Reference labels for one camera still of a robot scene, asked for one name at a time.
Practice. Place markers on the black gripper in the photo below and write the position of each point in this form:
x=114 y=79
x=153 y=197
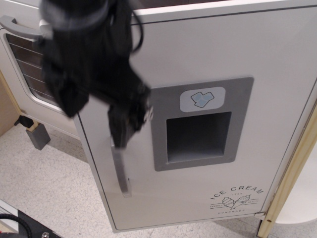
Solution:
x=96 y=61

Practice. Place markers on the white toy fridge door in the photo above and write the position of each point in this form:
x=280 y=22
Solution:
x=272 y=41

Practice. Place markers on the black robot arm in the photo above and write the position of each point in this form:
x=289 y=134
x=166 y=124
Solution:
x=66 y=15

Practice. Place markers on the grey kitchen leg block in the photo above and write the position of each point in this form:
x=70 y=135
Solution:
x=39 y=137

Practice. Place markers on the white toy oven door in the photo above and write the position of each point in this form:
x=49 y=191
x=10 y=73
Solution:
x=21 y=66

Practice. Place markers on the grey ice dispenser panel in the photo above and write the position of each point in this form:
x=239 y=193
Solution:
x=198 y=124

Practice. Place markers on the grey fridge door handle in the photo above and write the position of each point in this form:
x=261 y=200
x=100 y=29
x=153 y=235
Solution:
x=123 y=180

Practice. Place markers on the grey oven door handle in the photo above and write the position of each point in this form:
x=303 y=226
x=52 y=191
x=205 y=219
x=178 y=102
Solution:
x=22 y=27

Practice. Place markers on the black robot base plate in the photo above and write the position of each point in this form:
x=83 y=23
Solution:
x=24 y=225

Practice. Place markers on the light wooden corner post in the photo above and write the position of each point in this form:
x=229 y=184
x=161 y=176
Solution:
x=303 y=149

